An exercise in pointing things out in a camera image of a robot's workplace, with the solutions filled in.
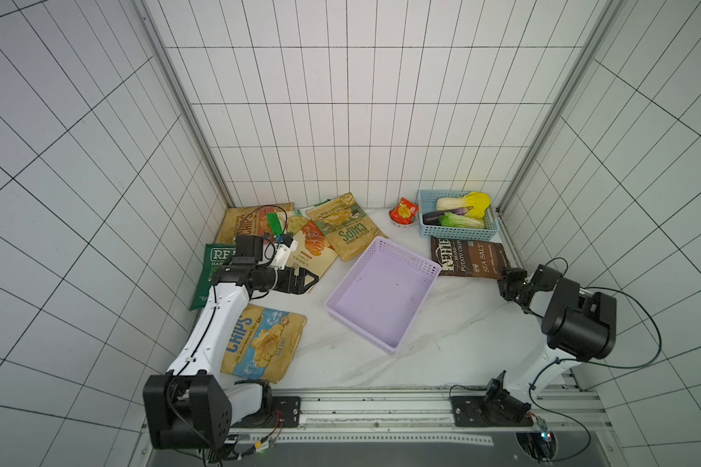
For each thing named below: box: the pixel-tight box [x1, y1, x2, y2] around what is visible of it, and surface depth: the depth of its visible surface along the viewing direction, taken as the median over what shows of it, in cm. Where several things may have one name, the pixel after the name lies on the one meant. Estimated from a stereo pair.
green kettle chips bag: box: [305, 192, 389, 262], surface depth 116 cm
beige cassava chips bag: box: [289, 219, 339, 294], surface depth 106 cm
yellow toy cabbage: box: [436, 190, 492, 220], surface depth 113 cm
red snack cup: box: [388, 196, 419, 228], surface depth 113 cm
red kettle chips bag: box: [215, 202, 296, 245], surface depth 117 cm
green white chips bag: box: [266, 199, 331, 237], surface depth 116 cm
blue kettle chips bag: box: [221, 303, 308, 384], surface depth 85 cm
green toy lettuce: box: [439, 212, 485, 229], surface depth 109 cm
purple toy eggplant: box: [422, 206, 474, 225], surface depth 113 cm
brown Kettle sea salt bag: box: [430, 236, 511, 280], surface depth 105 cm
